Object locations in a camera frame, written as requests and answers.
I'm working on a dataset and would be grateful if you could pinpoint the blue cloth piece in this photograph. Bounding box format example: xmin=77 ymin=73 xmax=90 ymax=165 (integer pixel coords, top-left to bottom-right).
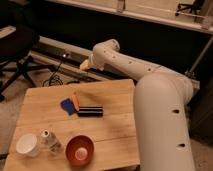
xmin=60 ymin=98 xmax=76 ymax=115

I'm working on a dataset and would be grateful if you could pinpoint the red ceramic bowl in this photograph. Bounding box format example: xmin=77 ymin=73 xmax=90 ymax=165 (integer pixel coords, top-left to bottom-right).
xmin=65 ymin=135 xmax=94 ymax=167

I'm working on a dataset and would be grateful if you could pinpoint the black cable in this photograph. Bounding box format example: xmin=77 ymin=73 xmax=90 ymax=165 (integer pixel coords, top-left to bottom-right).
xmin=41 ymin=53 xmax=81 ymax=88

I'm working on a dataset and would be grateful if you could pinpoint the white cup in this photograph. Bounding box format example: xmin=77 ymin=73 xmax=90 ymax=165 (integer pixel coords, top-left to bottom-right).
xmin=16 ymin=133 xmax=39 ymax=157

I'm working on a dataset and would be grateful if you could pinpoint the wooden table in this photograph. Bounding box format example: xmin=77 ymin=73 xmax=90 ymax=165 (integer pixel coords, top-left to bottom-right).
xmin=3 ymin=79 xmax=139 ymax=171

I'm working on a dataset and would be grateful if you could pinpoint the black office chair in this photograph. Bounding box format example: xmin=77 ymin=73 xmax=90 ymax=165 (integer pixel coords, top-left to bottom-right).
xmin=0 ymin=25 xmax=56 ymax=102

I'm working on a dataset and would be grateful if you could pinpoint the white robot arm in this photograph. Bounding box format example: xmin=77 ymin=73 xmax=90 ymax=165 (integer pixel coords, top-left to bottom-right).
xmin=80 ymin=39 xmax=195 ymax=171

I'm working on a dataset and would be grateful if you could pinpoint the black rectangular block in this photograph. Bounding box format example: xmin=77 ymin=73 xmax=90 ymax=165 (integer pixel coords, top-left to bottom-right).
xmin=77 ymin=106 xmax=103 ymax=117

